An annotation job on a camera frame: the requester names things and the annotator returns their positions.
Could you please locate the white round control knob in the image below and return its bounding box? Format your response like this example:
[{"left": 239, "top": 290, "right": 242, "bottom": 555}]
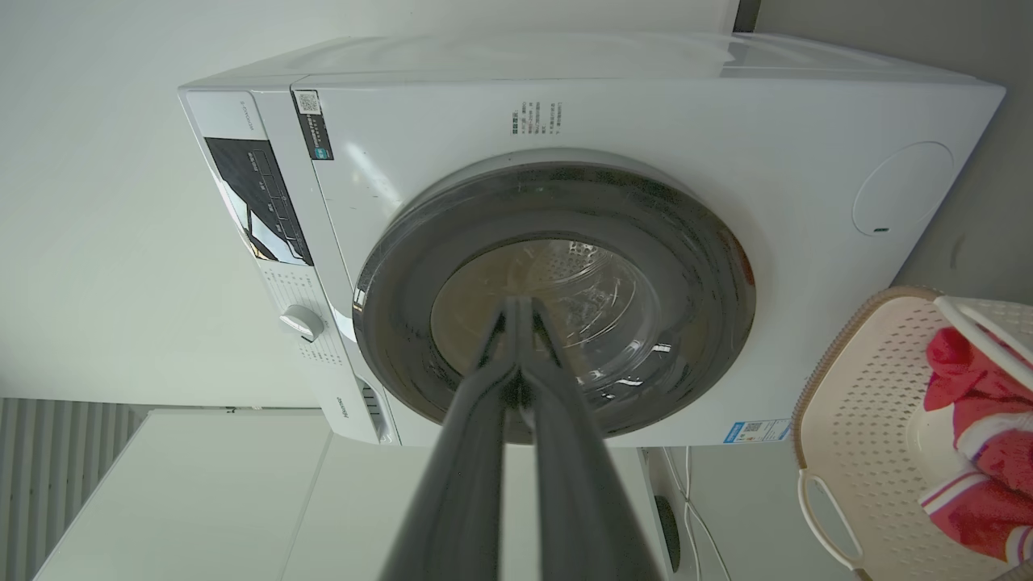
[{"left": 280, "top": 304, "right": 325, "bottom": 343}]

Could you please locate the cream perforated laundry basket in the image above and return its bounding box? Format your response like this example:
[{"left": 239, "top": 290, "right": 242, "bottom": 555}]
[{"left": 792, "top": 286, "right": 1033, "bottom": 581}]

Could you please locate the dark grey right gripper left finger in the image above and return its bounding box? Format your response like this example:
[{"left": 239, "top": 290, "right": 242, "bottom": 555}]
[{"left": 378, "top": 297, "right": 519, "bottom": 581}]

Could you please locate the white front-load washing machine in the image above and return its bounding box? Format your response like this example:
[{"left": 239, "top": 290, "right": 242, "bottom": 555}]
[{"left": 178, "top": 32, "right": 1006, "bottom": 449}]

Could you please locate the black control display panel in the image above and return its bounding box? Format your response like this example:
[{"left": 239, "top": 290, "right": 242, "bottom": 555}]
[{"left": 204, "top": 137, "right": 314, "bottom": 267}]

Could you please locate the blue energy label sticker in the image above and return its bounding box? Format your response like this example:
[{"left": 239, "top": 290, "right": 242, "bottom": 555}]
[{"left": 723, "top": 418, "right": 792, "bottom": 445}]

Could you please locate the black QR code sticker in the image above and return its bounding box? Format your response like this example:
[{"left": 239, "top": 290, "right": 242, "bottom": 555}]
[{"left": 291, "top": 90, "right": 335, "bottom": 161}]

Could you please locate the white cabinet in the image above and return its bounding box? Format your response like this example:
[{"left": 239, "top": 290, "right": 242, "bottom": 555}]
[{"left": 32, "top": 408, "right": 672, "bottom": 581}]

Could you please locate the thin white cable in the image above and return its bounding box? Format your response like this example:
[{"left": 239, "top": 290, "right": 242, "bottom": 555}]
[{"left": 662, "top": 446, "right": 731, "bottom": 581}]

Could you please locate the round grey washing machine door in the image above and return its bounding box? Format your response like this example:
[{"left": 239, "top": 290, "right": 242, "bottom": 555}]
[{"left": 353, "top": 149, "right": 758, "bottom": 445}]

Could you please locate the round white filter cover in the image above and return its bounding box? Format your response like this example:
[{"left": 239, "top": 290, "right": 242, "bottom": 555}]
[{"left": 852, "top": 142, "right": 956, "bottom": 236}]

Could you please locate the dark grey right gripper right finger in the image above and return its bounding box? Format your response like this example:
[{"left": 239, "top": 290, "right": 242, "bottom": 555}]
[{"left": 516, "top": 297, "right": 664, "bottom": 581}]

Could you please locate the red and white garment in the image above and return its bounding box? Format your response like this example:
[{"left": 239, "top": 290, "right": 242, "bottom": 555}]
[{"left": 918, "top": 327, "right": 1033, "bottom": 563}]

